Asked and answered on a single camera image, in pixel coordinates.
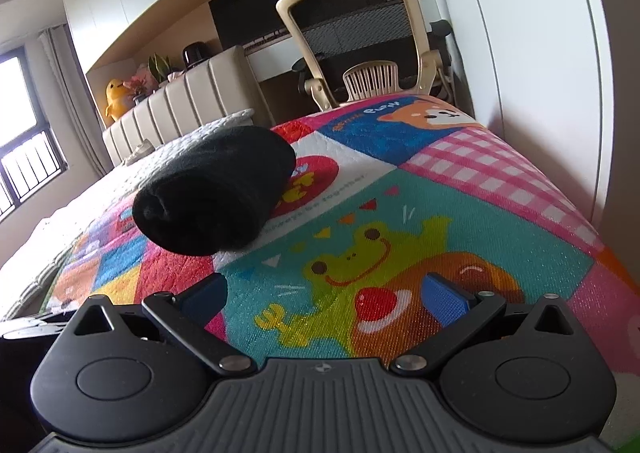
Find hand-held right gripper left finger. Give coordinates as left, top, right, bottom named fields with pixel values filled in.
left=62, top=273, right=258, bottom=376

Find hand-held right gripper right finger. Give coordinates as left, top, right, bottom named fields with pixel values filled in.
left=390, top=273, right=576, bottom=376

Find black cloth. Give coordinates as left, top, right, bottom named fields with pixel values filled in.
left=132, top=126, right=297, bottom=256

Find colourful printed blanket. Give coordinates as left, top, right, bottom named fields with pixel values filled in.
left=42, top=94, right=640, bottom=453

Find white quilted bed mattress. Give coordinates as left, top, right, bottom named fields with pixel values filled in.
left=0, top=108, right=256, bottom=319

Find beige padded headboard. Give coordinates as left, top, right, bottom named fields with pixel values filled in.
left=102, top=46, right=273, bottom=169

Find yellow duck plush toy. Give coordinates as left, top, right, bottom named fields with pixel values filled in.
left=104, top=78, right=133, bottom=123

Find pink flower bouquet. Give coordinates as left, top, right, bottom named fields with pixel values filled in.
left=125, top=66, right=158, bottom=106

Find beige plastic stool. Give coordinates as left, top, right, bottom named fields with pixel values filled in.
left=343, top=60, right=401, bottom=101

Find green potted plant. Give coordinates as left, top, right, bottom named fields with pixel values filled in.
left=148, top=53, right=176, bottom=84

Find white desk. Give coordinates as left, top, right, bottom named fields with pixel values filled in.
left=245, top=0, right=436, bottom=84

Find black round appliance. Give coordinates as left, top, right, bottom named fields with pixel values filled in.
left=181, top=43, right=207, bottom=70

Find grey curtain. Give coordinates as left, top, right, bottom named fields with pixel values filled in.
left=37, top=26, right=113, bottom=174

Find white wardrobe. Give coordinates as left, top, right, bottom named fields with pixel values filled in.
left=417, top=0, right=618, bottom=234

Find black framed window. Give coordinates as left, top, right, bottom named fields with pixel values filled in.
left=0, top=46, right=68, bottom=221

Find beige mesh office chair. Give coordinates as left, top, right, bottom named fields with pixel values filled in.
left=276, top=0, right=456, bottom=111

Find black desk back panel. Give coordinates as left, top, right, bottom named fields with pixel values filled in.
left=209, top=0, right=373, bottom=54

